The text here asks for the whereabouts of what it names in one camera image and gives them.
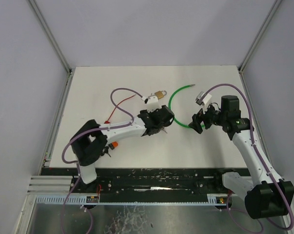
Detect large brass padlock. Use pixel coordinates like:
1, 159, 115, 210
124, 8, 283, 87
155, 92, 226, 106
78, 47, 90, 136
154, 90, 167, 99

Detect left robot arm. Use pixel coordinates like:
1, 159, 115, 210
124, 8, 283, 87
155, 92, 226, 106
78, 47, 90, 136
69, 105, 175, 184

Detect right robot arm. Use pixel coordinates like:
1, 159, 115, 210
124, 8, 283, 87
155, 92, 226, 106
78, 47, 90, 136
189, 92, 294, 219

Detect orange black padlock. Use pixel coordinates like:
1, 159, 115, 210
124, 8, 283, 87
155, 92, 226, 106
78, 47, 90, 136
108, 141, 118, 150

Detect keys of orange padlock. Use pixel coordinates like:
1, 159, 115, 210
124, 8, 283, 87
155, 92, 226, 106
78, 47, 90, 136
100, 146, 111, 157

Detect green cable lock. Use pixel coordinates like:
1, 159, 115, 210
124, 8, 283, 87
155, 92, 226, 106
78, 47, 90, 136
168, 83, 206, 130

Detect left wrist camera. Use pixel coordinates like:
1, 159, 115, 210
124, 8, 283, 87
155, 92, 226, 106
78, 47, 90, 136
144, 96, 160, 113

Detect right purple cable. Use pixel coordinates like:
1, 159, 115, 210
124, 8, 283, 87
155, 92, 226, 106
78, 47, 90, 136
205, 83, 294, 232

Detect red cable lock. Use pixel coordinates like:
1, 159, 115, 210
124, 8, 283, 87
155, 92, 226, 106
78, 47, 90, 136
104, 94, 137, 124

